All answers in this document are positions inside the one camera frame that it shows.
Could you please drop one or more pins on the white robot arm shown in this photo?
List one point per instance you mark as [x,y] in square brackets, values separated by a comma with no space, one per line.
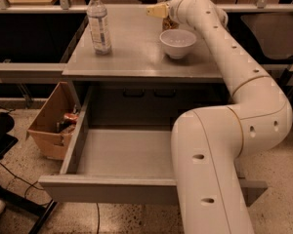
[206,141]

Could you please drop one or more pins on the brown cardboard box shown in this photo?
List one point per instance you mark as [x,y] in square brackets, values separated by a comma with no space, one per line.
[46,129]

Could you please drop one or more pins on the red snack packet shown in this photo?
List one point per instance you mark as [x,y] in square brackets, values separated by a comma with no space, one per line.
[67,123]

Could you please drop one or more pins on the grey metal cabinet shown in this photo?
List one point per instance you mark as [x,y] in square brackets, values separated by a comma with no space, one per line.
[137,86]

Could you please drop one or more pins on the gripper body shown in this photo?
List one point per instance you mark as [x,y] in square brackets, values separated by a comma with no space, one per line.
[173,11]

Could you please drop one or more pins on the open grey top drawer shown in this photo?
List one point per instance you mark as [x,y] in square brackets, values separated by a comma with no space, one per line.
[120,152]

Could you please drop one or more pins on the orange patterned can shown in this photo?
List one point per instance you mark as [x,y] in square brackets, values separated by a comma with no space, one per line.
[169,24]

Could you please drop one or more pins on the white ceramic bowl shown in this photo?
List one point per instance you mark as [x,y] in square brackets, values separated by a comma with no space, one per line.
[177,43]

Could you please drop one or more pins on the clear plastic water bottle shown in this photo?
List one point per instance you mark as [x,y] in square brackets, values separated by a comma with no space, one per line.
[98,23]

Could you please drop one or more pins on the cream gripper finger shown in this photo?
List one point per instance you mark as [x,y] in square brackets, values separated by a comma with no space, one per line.
[159,10]

